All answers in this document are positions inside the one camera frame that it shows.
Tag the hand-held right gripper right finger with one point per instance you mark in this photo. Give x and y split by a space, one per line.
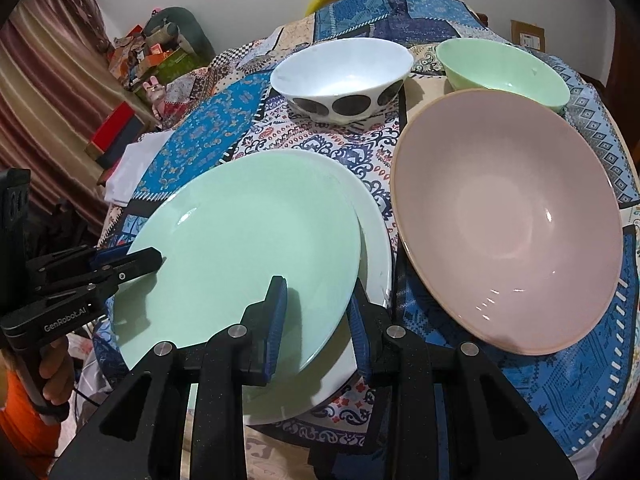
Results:
357 330

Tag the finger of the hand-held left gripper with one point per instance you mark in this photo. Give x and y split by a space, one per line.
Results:
105 257
142 262

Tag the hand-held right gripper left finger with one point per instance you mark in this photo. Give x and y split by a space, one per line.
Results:
277 325

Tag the white plate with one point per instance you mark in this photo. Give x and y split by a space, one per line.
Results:
372 255

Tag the green plate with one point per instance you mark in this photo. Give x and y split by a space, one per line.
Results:
240 240

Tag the pink bowl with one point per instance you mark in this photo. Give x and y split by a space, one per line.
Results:
500 220

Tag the white bowl with dark spots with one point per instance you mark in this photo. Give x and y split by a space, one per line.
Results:
340 65

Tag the green bowl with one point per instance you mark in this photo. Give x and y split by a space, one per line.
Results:
500 67

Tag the person's left hand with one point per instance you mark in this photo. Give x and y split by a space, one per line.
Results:
55 370

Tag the dark cloth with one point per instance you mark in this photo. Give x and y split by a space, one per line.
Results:
65 225

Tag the white cloth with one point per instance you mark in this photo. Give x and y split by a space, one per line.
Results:
135 170

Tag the dark box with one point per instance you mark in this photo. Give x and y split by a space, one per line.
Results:
125 147

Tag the pink bunny toy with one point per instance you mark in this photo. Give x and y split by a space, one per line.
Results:
155 92

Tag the striped curtain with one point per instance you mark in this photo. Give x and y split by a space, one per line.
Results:
50 85

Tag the green box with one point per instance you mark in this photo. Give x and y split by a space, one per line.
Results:
175 65

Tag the patchwork blanket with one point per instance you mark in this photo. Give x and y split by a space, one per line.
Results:
550 395

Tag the pile of clutter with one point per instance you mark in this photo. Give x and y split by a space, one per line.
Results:
130 55

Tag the cardboard box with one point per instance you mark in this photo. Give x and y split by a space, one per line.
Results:
527 35

